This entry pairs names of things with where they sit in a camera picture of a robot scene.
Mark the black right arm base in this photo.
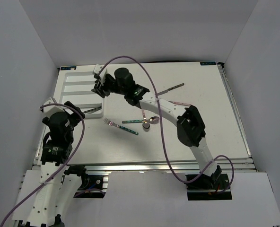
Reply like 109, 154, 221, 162
186, 174, 233, 201

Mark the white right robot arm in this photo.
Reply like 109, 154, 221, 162
92, 65, 221, 189

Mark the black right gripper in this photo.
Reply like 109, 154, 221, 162
91, 76, 126, 99

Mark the green handled fork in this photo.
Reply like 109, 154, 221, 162
103, 118, 139, 135

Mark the aluminium table frame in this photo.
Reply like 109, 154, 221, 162
11, 61, 258, 227

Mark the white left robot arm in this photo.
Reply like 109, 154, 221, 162
23, 99, 89, 227

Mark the pink handled spoon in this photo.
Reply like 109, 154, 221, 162
141, 109, 150, 132

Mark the pink handled knife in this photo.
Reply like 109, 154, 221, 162
171, 101, 191, 106

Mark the white cutlery tray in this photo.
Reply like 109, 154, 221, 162
53, 70, 104, 119

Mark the green handled spoon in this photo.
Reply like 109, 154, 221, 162
122, 116, 159, 124

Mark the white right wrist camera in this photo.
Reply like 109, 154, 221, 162
93, 64, 107, 76

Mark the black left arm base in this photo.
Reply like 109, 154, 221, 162
74, 172, 109, 199

